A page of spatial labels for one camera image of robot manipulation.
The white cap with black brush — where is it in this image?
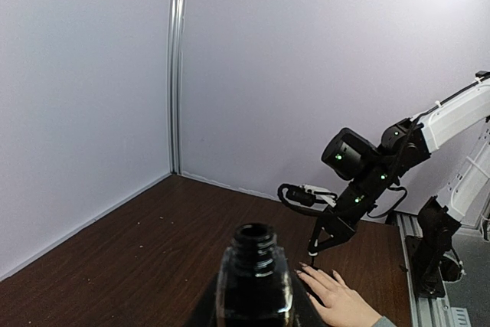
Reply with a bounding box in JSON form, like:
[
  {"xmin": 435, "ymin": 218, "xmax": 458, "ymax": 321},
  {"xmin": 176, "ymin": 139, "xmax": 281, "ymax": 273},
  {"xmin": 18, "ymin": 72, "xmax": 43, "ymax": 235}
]
[{"xmin": 309, "ymin": 252, "xmax": 318, "ymax": 270}]

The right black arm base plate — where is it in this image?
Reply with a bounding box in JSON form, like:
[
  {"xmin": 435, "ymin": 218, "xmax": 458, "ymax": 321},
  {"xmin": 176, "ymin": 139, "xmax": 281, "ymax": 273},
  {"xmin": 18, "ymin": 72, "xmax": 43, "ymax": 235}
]
[{"xmin": 405, "ymin": 236, "xmax": 446, "ymax": 299}]

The person's bare hand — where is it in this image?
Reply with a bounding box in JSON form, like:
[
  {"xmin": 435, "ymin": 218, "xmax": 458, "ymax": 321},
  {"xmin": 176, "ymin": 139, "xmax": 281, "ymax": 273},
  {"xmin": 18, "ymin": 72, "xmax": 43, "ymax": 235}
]
[{"xmin": 296, "ymin": 263, "xmax": 382, "ymax": 326}]

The aluminium front frame rail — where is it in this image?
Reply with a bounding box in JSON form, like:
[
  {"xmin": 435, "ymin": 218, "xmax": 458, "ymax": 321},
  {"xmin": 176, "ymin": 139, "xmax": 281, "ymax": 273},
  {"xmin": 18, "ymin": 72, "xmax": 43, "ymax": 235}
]
[{"xmin": 384, "ymin": 211, "xmax": 490, "ymax": 327}]

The white capped nail polish bottle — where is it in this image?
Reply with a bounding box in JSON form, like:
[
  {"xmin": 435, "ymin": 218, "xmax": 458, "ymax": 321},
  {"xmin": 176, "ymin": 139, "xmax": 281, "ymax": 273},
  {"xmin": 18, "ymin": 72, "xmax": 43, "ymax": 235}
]
[{"xmin": 215, "ymin": 223, "xmax": 295, "ymax": 327}]

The grey sleeved forearm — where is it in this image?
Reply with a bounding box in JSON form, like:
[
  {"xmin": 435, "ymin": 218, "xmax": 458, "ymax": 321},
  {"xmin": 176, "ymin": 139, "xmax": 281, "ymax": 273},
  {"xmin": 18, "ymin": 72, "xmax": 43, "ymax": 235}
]
[{"xmin": 372, "ymin": 316, "xmax": 396, "ymax": 327}]

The right round controller board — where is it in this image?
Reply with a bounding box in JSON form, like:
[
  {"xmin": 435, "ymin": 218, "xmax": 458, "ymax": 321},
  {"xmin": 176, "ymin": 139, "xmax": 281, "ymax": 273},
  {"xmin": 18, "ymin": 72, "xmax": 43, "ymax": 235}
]
[{"xmin": 439, "ymin": 247, "xmax": 466, "ymax": 283}]

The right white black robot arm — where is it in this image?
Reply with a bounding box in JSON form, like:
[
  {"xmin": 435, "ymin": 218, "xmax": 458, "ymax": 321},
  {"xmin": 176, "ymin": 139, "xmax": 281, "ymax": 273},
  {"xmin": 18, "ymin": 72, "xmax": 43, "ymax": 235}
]
[{"xmin": 308, "ymin": 70, "xmax": 489, "ymax": 299}]

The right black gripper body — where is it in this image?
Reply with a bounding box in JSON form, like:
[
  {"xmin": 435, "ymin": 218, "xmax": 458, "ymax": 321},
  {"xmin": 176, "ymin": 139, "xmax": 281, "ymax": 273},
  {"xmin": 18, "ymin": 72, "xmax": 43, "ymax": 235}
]
[{"xmin": 315, "ymin": 207, "xmax": 357, "ymax": 249}]

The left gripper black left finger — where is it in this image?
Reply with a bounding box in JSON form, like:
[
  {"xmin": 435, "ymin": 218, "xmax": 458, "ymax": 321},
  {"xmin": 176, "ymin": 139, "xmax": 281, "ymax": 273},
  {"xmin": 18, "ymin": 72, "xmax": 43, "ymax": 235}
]
[{"xmin": 184, "ymin": 273, "xmax": 222, "ymax": 327}]

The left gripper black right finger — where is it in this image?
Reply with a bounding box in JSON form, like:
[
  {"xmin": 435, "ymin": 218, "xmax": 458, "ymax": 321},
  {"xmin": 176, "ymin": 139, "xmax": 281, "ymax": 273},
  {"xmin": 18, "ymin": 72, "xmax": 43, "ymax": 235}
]
[{"xmin": 291, "ymin": 272, "xmax": 325, "ymax": 327}]

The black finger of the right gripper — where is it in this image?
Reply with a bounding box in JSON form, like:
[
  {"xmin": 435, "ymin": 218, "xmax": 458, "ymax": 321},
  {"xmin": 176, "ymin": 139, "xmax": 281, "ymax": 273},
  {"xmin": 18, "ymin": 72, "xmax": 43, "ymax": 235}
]
[{"xmin": 307, "ymin": 224, "xmax": 333, "ymax": 254}]

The right black camera cable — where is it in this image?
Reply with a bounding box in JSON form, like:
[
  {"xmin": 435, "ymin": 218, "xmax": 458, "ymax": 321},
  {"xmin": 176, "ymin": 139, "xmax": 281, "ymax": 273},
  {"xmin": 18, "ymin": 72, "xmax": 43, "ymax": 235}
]
[{"xmin": 277, "ymin": 119, "xmax": 422, "ymax": 221}]

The right aluminium corner post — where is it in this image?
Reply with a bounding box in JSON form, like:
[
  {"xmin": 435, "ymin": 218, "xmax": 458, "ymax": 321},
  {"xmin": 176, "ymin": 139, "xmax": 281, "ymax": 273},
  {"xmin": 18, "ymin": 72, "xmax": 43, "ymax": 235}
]
[{"xmin": 167, "ymin": 0, "xmax": 186, "ymax": 175}]

